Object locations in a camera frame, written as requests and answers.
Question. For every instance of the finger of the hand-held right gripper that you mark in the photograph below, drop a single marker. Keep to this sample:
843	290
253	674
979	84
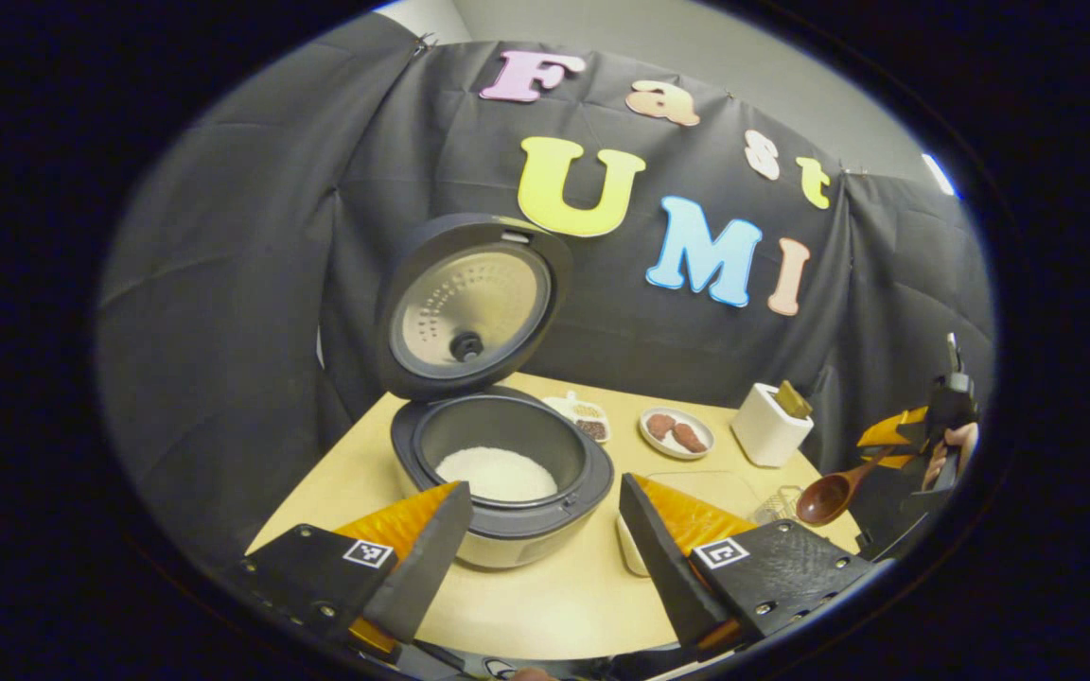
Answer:
895	515
886	435

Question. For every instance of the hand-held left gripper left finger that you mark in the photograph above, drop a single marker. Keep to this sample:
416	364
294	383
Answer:
427	567

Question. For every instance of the white oval plate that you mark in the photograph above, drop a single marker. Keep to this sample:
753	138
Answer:
706	437

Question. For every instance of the white rice box clear lid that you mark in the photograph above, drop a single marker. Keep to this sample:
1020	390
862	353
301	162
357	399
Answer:
630	553

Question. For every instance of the clear chopstick holder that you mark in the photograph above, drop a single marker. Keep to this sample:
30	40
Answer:
777	506

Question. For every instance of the white rice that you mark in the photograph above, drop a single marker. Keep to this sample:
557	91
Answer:
498	473

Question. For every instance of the brown wooden spoon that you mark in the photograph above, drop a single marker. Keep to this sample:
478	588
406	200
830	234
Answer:
824	499

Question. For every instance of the brown toast slice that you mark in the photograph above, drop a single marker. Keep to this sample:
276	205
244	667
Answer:
793	399

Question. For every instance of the white toaster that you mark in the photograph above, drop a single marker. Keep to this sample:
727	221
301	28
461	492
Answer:
764	433

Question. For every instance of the brown meat piece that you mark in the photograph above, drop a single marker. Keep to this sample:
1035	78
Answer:
660	426
690	438

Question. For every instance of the white divided grain dish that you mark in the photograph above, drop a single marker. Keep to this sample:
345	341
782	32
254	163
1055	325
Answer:
588	421

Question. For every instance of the grey rice cooker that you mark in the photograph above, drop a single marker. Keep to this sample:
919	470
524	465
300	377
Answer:
469	303

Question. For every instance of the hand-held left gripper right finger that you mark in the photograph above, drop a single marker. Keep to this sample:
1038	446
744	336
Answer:
660	567

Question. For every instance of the ceiling light panel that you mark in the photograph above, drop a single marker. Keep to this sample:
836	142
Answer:
939	174

